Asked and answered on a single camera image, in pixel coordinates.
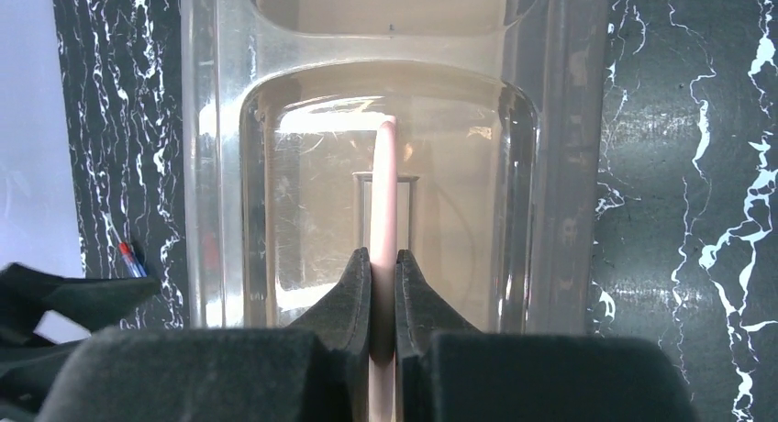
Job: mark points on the black marble pattern mat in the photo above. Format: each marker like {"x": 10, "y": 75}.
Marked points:
{"x": 685, "y": 234}

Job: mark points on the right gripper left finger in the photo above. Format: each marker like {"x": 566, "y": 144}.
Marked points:
{"x": 314, "y": 369}

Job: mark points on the beige plastic tool box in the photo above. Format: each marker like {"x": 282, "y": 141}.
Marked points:
{"x": 464, "y": 133}

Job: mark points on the red blue small screwdriver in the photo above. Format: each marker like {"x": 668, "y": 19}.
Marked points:
{"x": 127, "y": 254}

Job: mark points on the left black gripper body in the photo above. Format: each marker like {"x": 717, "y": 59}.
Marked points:
{"x": 30, "y": 362}

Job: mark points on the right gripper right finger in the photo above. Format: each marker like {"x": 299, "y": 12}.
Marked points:
{"x": 448, "y": 370}

